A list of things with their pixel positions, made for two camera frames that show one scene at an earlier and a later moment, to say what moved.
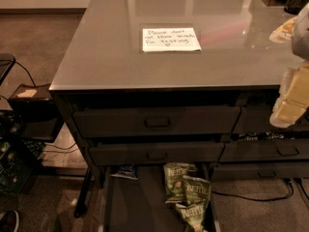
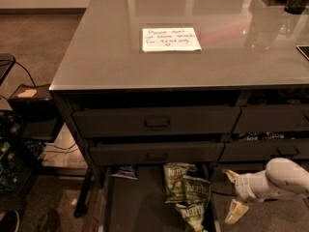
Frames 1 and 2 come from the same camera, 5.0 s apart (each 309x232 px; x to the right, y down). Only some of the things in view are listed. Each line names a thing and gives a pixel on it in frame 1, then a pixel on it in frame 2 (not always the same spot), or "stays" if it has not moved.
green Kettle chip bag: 193,214 stays
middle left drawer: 139,154 stays
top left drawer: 156,122 stays
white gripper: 301,33 to 245,187
